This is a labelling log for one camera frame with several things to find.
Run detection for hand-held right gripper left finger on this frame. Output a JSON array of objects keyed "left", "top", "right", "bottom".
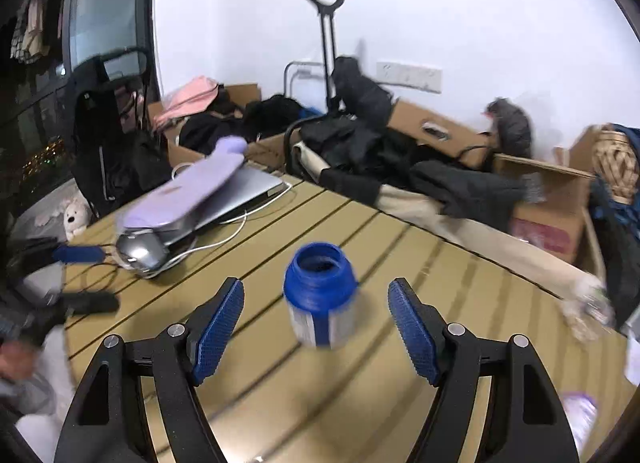
[{"left": 54, "top": 277, "right": 246, "bottom": 463}]

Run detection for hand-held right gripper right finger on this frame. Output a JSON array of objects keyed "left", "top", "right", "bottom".
[{"left": 387, "top": 277, "right": 581, "bottom": 463}]

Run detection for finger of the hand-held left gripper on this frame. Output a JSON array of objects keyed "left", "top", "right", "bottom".
[
  {"left": 52, "top": 244, "right": 106, "bottom": 264},
  {"left": 59, "top": 291, "right": 121, "bottom": 317}
]

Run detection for blue cup with white label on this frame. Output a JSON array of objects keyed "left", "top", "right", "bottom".
[{"left": 283, "top": 242, "right": 360, "bottom": 349}]

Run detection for person's left forearm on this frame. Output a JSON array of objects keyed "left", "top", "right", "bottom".
[{"left": 0, "top": 375, "right": 57, "bottom": 416}]

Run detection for person's left hand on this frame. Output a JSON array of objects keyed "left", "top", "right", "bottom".
[{"left": 0, "top": 343, "right": 37, "bottom": 382}]

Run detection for white plush toy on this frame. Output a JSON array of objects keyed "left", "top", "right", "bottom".
[{"left": 62, "top": 196, "right": 94, "bottom": 240}]

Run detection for silver computer mouse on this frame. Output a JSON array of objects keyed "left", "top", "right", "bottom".
[{"left": 116, "top": 229, "right": 171, "bottom": 278}]

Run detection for black office chair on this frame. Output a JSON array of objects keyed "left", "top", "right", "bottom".
[{"left": 70, "top": 46, "right": 172, "bottom": 218}]

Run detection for silver laptop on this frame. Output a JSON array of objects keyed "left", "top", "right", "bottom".
[{"left": 150, "top": 163, "right": 294, "bottom": 250}]

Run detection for clear plastic bag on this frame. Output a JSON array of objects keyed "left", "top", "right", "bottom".
[{"left": 560, "top": 277, "right": 617, "bottom": 341}]

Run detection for black clothes in box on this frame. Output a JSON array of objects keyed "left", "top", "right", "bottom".
[{"left": 178, "top": 96, "right": 306, "bottom": 156}]

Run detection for cardboard box with red label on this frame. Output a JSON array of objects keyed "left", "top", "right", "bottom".
[{"left": 492, "top": 153, "right": 599, "bottom": 270}]

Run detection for lavender plastic packet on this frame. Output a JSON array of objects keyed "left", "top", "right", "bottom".
[{"left": 559, "top": 390, "right": 599, "bottom": 450}]

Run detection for pile of black clothes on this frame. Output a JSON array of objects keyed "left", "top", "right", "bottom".
[{"left": 299, "top": 116, "right": 546, "bottom": 220}]

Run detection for pink cloth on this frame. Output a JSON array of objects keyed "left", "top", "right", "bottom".
[{"left": 152, "top": 76, "right": 224, "bottom": 132}]

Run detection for grey fuzzy garment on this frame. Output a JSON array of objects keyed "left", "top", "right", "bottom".
[{"left": 482, "top": 97, "right": 534, "bottom": 160}]

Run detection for hanging clothes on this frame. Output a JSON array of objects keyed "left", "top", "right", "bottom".
[{"left": 9, "top": 0, "right": 65, "bottom": 65}]

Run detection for open cardboard box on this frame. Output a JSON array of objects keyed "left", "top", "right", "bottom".
[{"left": 145, "top": 84, "right": 264, "bottom": 170}]

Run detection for black bag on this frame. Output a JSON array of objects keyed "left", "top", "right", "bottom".
[{"left": 330, "top": 56, "right": 397, "bottom": 130}]

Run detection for woven basket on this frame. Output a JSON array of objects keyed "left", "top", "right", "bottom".
[{"left": 592, "top": 126, "right": 640, "bottom": 205}]

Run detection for white charging cable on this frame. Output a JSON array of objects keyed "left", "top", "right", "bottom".
[{"left": 134, "top": 161, "right": 294, "bottom": 280}]

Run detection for cardboard box with handle hole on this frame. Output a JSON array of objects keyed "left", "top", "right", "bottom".
[{"left": 387, "top": 99, "right": 502, "bottom": 172}]

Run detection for white wall outlet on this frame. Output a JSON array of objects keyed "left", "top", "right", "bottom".
[{"left": 376, "top": 60, "right": 444, "bottom": 94}]

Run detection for black trolley handle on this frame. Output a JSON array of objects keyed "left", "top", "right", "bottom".
[{"left": 301, "top": 0, "right": 346, "bottom": 115}]

